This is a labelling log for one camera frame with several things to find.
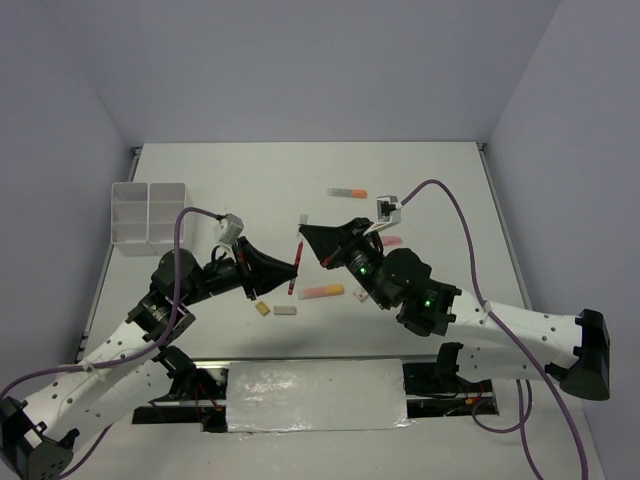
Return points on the white compartment box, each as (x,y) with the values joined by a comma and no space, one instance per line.
(129,214)
(165,202)

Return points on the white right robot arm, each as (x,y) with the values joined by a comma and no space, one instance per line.
(483,339)

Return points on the grey eraser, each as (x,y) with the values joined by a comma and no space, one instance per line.
(285,310)

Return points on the pink orange highlighter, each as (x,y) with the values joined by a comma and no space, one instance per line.
(321,292)

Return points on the white taped cover panel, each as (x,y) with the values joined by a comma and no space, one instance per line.
(303,396)

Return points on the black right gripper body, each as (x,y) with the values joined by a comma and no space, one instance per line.
(362,259)

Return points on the white compartment box left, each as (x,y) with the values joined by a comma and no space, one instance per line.
(129,214)

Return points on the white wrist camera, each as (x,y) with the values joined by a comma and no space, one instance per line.
(388,210)
(228,230)

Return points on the orange grey utility knife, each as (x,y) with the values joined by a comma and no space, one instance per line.
(347,193)

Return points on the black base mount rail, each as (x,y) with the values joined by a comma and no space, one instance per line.
(204,405)

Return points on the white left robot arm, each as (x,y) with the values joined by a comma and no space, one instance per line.
(137,364)

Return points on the red pen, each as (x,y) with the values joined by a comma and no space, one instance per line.
(297,260)

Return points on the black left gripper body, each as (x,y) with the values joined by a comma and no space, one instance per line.
(219,277)

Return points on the white compartment box right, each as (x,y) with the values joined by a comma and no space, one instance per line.
(165,202)

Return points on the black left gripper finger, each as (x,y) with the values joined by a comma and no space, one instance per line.
(258,266)
(272,292)

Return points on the yellow eraser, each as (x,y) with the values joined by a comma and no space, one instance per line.
(262,308)

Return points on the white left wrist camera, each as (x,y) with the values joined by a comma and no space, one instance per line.
(228,230)

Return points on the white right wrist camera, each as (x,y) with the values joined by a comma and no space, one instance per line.
(388,210)

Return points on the pink correction tape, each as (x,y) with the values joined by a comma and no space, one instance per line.
(390,241)

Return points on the white red small box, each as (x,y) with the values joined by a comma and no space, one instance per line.
(361,294)

